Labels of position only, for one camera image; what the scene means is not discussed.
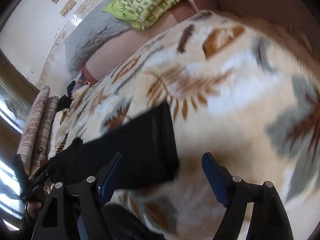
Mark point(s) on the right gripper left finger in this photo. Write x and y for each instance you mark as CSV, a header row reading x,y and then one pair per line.
x,y
57,219

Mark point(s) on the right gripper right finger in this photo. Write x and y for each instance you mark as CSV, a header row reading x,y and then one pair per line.
x,y
269,219

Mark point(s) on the black pants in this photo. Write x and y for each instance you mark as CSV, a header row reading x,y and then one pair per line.
x,y
147,144

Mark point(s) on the striped beige cushion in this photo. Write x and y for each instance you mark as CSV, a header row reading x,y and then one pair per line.
x,y
39,154
25,148

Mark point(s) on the leaf patterned fleece blanket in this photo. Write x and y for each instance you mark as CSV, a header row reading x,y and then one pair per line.
x,y
240,88

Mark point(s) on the pink bed sheet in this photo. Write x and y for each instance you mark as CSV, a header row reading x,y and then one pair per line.
x,y
119,48

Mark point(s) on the grey quilted pillow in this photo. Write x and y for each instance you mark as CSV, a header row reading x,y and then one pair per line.
x,y
95,29

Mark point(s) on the green patterned cloth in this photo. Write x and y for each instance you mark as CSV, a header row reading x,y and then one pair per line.
x,y
140,14

